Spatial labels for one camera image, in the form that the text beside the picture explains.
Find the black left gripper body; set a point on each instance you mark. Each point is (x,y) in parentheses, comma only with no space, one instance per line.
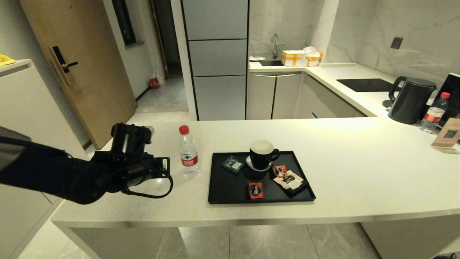
(140,171)

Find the clear water bottle red label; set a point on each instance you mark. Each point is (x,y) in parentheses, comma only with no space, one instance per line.
(188,154)
(433,115)

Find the red snack packet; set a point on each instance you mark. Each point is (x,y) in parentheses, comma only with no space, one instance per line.
(279,170)
(255,190)

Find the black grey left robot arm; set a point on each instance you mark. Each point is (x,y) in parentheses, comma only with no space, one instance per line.
(54,176)

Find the dark teal tea packet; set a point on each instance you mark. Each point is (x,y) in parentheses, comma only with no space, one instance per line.
(232,164)

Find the pink white tea packet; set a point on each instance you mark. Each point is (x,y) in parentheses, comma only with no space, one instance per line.
(289,181)

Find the black electric kettle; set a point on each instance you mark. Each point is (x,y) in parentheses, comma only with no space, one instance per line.
(411,102)

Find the red white bag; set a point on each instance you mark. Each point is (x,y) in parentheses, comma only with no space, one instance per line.
(155,82)

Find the black rectangular serving tray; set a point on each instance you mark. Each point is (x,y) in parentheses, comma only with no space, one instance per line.
(230,189)

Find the white saucer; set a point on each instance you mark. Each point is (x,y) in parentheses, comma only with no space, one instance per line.
(251,166)

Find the black mug white inside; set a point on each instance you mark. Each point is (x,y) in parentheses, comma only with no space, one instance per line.
(261,156)

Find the white side cabinet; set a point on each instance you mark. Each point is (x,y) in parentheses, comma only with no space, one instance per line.
(32,104)

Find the wooden door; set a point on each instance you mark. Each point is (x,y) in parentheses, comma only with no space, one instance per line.
(90,54)

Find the tall silver refrigerator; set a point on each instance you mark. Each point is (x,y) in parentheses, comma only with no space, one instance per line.
(217,64)

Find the dark narrow window panel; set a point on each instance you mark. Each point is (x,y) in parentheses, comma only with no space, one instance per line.
(125,21)

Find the grey sink cabinet doors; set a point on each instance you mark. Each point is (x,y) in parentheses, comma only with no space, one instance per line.
(273,95)

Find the white cloth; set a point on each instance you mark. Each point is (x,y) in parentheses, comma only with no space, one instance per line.
(257,58)

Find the dark sink basin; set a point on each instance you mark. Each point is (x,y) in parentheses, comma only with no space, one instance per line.
(271,63)

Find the yellow object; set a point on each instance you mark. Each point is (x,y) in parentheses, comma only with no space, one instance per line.
(5,60)

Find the chrome sink faucet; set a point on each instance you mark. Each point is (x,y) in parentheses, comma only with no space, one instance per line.
(275,45)

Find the yellow white boxes by sink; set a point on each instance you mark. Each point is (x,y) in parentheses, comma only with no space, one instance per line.
(294,58)

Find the grey counter base cabinet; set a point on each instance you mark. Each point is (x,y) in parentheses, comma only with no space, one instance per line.
(327,102)

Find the white bag yellow box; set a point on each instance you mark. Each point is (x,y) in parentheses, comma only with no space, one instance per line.
(313,55)

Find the black induction cooktop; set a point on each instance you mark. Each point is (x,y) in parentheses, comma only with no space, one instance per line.
(366,85)

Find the brown QR code sign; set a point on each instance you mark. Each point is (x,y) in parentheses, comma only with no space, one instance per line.
(448,133)

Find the black tablet screen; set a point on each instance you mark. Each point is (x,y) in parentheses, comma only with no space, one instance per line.
(453,90)

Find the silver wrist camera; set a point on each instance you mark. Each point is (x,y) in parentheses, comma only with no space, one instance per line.
(150,130)

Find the dark wall socket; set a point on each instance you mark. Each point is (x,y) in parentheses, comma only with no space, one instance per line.
(396,43)

